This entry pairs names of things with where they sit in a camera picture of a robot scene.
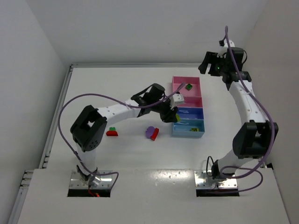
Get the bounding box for purple rounded lego brick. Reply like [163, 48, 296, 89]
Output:
[145, 126, 155, 139]

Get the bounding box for dark green lego brick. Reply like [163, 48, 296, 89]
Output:
[185, 84, 193, 91]

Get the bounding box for red rounded lego brick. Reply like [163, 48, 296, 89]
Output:
[106, 130, 118, 136]

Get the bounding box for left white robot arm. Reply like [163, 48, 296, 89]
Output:
[70, 83, 185, 182]

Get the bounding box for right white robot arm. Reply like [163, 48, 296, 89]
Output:
[198, 47, 278, 179]

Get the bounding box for pink blue sorting tray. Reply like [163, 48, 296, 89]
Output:
[172, 76, 205, 138]

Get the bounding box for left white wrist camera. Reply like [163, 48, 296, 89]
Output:
[170, 93, 185, 109]

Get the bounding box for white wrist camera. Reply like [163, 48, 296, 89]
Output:
[217, 39, 235, 57]
[170, 93, 185, 109]

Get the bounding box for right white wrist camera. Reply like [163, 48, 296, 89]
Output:
[217, 39, 235, 57]

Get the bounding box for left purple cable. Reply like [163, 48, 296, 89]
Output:
[58, 82, 187, 187]

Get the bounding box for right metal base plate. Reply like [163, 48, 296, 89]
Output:
[194, 170, 238, 189]

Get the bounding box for metal base plate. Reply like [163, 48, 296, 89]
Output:
[69, 171, 112, 190]
[194, 170, 238, 189]

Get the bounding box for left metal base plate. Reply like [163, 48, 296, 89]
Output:
[69, 171, 112, 190]

